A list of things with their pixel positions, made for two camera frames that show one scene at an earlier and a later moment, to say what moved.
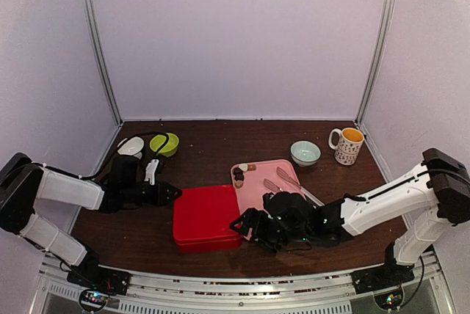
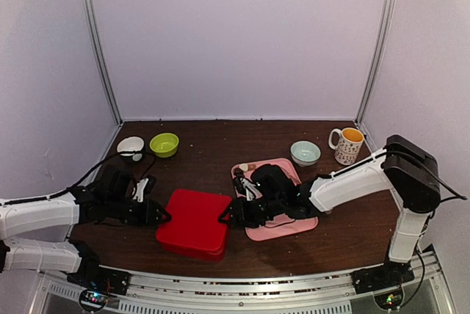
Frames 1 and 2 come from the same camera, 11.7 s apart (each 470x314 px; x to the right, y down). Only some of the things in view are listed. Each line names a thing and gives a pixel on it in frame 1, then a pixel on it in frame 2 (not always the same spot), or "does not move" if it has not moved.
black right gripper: (259, 233) -> (240, 215)
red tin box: (212, 246) -> (179, 250)
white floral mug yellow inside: (350, 141) does not move
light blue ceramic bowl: (305, 153) does not move
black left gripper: (161, 198) -> (148, 218)
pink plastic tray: (256, 178) does not move
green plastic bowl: (170, 147) does not move
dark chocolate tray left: (238, 174) does not move
